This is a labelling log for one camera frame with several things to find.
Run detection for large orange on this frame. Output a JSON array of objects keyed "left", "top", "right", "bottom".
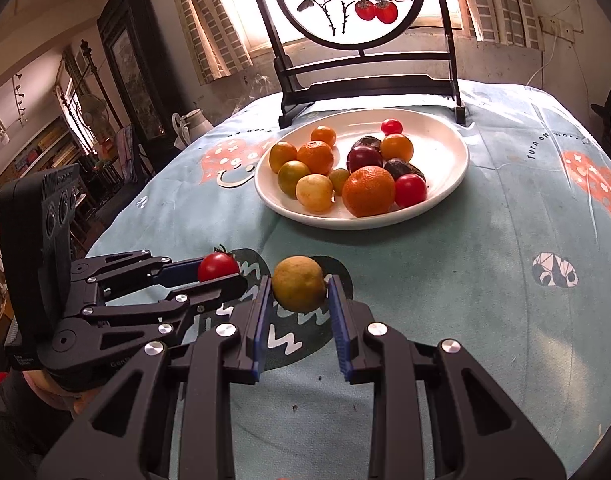
[{"left": 342, "top": 165, "right": 396, "bottom": 218}]

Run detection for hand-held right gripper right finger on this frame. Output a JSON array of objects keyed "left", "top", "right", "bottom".
[{"left": 326, "top": 274, "right": 569, "bottom": 480}]

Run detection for white pitcher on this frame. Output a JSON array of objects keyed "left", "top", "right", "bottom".
[{"left": 172, "top": 108, "right": 209, "bottom": 150}]

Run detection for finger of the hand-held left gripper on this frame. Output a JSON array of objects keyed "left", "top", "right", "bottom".
[
  {"left": 80, "top": 275, "right": 249, "bottom": 341},
  {"left": 70, "top": 249, "right": 209, "bottom": 303}
]

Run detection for dark wooden cabinet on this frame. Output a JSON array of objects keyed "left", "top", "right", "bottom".
[{"left": 96, "top": 0, "right": 186, "bottom": 151}]

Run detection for smooth orange citrus fruit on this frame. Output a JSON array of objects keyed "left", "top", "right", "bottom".
[{"left": 380, "top": 133, "right": 415, "bottom": 163}]

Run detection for dark clothing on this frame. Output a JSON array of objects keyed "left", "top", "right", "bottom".
[{"left": 589, "top": 87, "right": 611, "bottom": 141}]

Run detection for dark red plum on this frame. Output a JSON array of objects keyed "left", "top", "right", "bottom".
[{"left": 346, "top": 145, "right": 385, "bottom": 175}]

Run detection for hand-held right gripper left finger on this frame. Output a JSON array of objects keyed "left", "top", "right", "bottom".
[{"left": 36, "top": 275, "right": 274, "bottom": 480}]

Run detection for mandarin orange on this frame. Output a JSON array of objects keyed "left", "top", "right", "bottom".
[{"left": 298, "top": 140, "right": 335, "bottom": 176}]

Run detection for small orange citrus fruit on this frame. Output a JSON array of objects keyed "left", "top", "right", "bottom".
[
  {"left": 269, "top": 141, "right": 299, "bottom": 173},
  {"left": 310, "top": 125, "right": 337, "bottom": 148}
]

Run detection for yellow-green citrus fruit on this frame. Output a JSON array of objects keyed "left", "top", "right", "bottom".
[{"left": 272, "top": 255, "right": 327, "bottom": 312}]

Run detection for person's left hand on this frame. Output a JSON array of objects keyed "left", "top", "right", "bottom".
[{"left": 26, "top": 372, "right": 104, "bottom": 416}]

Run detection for standing fan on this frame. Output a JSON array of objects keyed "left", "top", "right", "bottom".
[{"left": 78, "top": 92, "right": 109, "bottom": 143}]

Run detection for bookshelf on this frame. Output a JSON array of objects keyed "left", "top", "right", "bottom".
[{"left": 0, "top": 115, "right": 86, "bottom": 186}]

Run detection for red tomato with stem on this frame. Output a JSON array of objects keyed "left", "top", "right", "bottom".
[{"left": 198, "top": 245, "right": 240, "bottom": 282}]

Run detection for white cable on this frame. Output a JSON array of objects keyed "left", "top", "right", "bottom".
[{"left": 525, "top": 35, "right": 559, "bottom": 88}]

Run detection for green citrus fruit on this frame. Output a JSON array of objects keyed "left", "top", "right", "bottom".
[{"left": 278, "top": 160, "right": 312, "bottom": 199}]

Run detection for round painted table screen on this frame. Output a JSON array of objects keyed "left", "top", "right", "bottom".
[{"left": 240, "top": 0, "right": 469, "bottom": 130}]

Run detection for tiny yellow citrus fruit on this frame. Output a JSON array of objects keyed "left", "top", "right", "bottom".
[{"left": 329, "top": 168, "right": 351, "bottom": 197}]

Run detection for checked curtain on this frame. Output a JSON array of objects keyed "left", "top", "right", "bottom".
[
  {"left": 448, "top": 0, "right": 543, "bottom": 51},
  {"left": 168, "top": 0, "right": 254, "bottom": 86}
]

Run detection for wall outlet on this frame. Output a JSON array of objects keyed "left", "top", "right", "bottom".
[{"left": 540, "top": 16, "right": 583, "bottom": 37}]

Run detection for white plate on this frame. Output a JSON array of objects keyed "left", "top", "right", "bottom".
[{"left": 254, "top": 108, "right": 471, "bottom": 231}]

